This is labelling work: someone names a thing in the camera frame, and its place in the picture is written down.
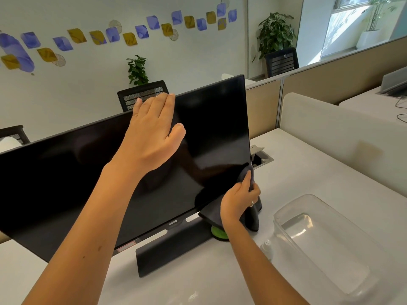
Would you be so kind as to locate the person's left hand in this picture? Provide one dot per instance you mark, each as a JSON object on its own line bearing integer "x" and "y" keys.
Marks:
{"x": 148, "y": 139}

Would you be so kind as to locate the person's right hand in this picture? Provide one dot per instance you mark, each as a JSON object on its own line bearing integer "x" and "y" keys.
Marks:
{"x": 235, "y": 203}

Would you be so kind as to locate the person's left little finger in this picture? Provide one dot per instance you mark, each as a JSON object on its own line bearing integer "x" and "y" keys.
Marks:
{"x": 138, "y": 106}

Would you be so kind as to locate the person's right fingers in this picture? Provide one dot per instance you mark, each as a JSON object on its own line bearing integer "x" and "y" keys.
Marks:
{"x": 247, "y": 182}

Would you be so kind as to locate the person's left middle finger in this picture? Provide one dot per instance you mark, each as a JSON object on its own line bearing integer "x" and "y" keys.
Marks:
{"x": 160, "y": 106}

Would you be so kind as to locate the person's left thumb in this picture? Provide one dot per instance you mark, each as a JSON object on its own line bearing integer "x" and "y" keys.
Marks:
{"x": 177, "y": 134}

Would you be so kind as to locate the dark grey cleaning cloth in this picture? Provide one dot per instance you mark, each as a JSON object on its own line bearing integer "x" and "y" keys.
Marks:
{"x": 211, "y": 215}

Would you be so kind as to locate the black computer monitor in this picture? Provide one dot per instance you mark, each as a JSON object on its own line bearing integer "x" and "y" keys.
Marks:
{"x": 63, "y": 174}

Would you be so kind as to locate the person's left forearm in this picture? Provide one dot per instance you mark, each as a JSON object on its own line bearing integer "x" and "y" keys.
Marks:
{"x": 85, "y": 238}

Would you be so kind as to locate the person's right forearm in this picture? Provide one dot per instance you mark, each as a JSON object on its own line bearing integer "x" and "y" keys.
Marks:
{"x": 257, "y": 263}

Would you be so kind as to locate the black mesh office chair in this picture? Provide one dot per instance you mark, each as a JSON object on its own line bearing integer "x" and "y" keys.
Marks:
{"x": 143, "y": 92}
{"x": 14, "y": 134}
{"x": 281, "y": 61}

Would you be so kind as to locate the small green potted plant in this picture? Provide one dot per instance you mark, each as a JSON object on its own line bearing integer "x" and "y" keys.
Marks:
{"x": 137, "y": 70}

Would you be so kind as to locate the green round pad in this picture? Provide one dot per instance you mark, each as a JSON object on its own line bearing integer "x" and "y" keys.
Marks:
{"x": 218, "y": 233}

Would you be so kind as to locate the small clear spray bottle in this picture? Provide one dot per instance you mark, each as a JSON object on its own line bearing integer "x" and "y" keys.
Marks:
{"x": 266, "y": 249}

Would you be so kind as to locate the row of blue yellow decals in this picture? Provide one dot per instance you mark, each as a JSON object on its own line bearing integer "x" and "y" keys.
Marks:
{"x": 105, "y": 34}

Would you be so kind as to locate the white desk divider panel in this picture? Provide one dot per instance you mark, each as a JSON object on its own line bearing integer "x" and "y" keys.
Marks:
{"x": 334, "y": 133}

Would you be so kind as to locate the clear plastic container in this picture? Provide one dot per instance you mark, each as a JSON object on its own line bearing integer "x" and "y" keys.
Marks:
{"x": 324, "y": 247}

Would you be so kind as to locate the large green potted plant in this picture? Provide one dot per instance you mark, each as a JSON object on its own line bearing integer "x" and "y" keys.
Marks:
{"x": 275, "y": 33}

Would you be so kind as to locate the beige office partition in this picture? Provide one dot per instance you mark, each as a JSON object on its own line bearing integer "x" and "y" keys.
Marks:
{"x": 334, "y": 74}

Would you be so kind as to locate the grey laptop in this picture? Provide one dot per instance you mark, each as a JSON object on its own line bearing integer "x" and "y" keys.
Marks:
{"x": 394, "y": 79}

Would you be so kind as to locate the window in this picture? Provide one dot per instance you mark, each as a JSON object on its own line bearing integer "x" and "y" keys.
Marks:
{"x": 346, "y": 25}

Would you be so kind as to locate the tall plant in white pot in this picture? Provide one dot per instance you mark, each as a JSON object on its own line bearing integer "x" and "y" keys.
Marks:
{"x": 373, "y": 25}

